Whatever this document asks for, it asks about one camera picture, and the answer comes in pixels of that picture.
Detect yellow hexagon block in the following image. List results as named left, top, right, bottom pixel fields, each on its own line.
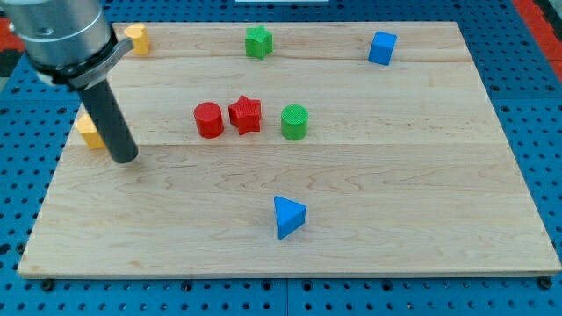
left=76, top=113, right=105, bottom=149

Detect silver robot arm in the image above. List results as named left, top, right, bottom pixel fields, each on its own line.
left=1, top=0, right=133, bottom=90

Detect light wooden board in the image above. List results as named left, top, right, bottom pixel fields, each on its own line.
left=18, top=22, right=561, bottom=279

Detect green cylinder block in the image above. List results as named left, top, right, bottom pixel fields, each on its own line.
left=281, top=104, right=308, bottom=140

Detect red star block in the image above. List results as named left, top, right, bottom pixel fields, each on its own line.
left=228, top=96, right=262, bottom=135

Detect blue triangle block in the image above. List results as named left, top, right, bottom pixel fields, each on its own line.
left=273, top=196, right=306, bottom=240

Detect red cylinder block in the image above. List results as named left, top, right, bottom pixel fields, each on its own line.
left=193, top=102, right=224, bottom=139

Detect green star block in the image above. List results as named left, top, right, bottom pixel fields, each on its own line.
left=245, top=25, right=273, bottom=60

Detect blue cube block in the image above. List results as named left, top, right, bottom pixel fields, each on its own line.
left=368, top=32, right=398, bottom=66

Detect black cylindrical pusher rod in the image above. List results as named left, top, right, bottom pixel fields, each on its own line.
left=78, top=80, right=139, bottom=163

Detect yellow heart block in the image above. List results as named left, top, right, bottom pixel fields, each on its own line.
left=124, top=23, right=150, bottom=55

